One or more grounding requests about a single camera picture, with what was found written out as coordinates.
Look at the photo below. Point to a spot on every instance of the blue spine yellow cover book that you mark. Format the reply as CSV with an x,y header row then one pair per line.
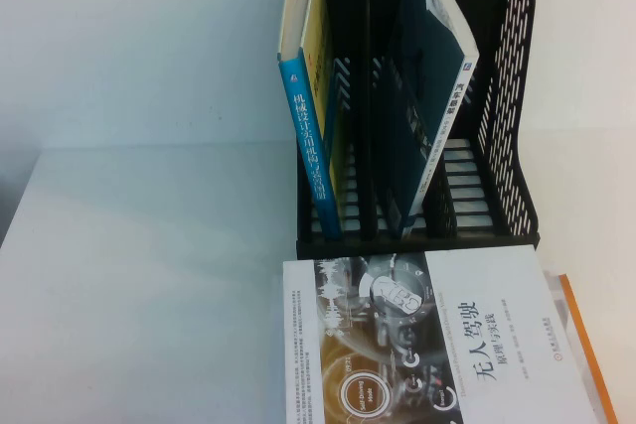
x,y
308,146

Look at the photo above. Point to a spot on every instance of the teal cover white spine book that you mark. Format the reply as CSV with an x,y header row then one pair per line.
x,y
422,96

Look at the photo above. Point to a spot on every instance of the white self-driving car book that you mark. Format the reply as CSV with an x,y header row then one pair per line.
x,y
447,344

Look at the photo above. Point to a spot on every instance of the orange edged white book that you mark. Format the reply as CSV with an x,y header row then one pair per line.
x,y
579,329

